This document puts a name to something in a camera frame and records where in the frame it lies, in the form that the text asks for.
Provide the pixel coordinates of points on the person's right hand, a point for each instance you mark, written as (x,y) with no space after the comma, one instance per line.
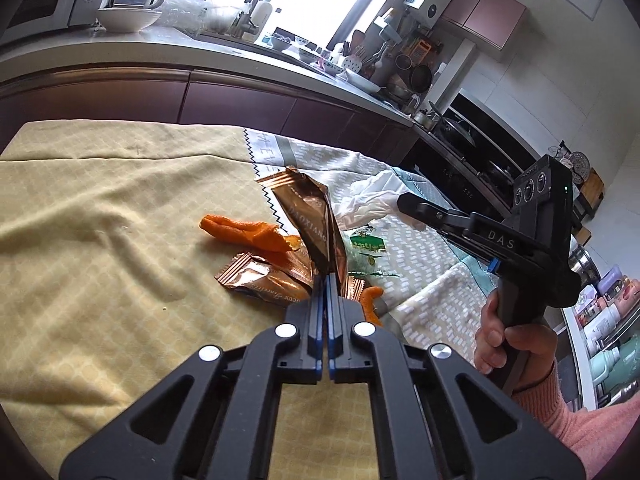
(532,342)

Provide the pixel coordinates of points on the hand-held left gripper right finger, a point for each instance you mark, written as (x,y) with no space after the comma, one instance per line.
(336,330)

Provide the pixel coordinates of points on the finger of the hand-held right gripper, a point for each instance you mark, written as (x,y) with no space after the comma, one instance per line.
(430,212)

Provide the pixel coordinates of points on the clear plastic wrapper green print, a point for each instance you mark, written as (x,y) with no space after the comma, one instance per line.
(370,247)

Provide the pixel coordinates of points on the black hanging pan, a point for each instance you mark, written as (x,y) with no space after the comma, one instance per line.
(421,77)

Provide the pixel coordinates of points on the pile of clear plastic bags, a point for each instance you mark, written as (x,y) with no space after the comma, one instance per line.
(200,12)

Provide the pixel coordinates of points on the white crumpled tissue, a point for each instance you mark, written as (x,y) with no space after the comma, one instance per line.
(375,197)

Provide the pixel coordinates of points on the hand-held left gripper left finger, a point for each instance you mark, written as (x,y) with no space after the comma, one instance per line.
(316,320)

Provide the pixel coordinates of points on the white dish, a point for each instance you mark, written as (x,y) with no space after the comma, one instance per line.
(362,80)

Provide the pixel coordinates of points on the white soap bottle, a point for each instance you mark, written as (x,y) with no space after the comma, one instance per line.
(261,15)

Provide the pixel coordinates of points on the white ceramic bowl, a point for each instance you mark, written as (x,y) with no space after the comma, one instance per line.
(127,19)

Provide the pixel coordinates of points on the shelf with bottles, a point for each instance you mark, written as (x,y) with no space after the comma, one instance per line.
(610,325)

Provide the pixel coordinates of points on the steel kitchen faucet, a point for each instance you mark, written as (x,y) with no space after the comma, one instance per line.
(244,22)

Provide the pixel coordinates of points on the yellow patterned blanket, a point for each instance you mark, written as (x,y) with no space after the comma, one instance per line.
(100,235)

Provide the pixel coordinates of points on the wall utensil rack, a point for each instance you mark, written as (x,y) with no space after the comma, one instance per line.
(420,45)

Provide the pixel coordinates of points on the utensil holder with utensils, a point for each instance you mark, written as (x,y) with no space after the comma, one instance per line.
(360,52)

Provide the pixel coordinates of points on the person's right forearm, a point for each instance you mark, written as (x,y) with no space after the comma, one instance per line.
(590,435)

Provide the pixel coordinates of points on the steel pot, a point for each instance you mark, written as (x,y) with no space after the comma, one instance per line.
(400,92)

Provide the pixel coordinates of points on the small orange peel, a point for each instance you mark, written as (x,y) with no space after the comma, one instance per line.
(371,302)

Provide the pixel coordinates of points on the pink wall cabinet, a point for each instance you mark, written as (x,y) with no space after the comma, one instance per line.
(482,10)

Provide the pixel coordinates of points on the long orange peel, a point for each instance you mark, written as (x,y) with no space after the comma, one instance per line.
(245,230)

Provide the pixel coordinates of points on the large copper foil bag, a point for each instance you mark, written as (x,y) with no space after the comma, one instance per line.
(310,210)

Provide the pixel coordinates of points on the small copper foil wrapper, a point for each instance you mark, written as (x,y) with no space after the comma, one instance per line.
(250,280)
(300,260)

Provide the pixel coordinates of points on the black built-in stove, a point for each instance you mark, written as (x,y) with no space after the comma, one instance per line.
(475,160)

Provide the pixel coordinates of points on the kitchen counter with cabinets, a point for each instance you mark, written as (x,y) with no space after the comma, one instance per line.
(150,95)

